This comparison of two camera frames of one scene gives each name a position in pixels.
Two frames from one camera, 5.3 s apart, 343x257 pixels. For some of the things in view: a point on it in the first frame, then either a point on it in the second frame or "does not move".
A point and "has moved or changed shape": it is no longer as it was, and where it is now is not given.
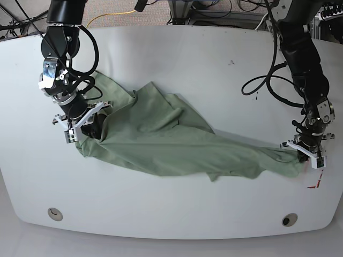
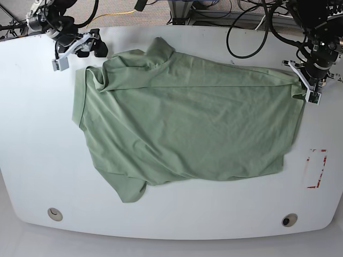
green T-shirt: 153,127 has moved or changed shape
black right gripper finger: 98,122 to 98,46
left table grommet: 54,214 does not move
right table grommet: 289,219 does not move
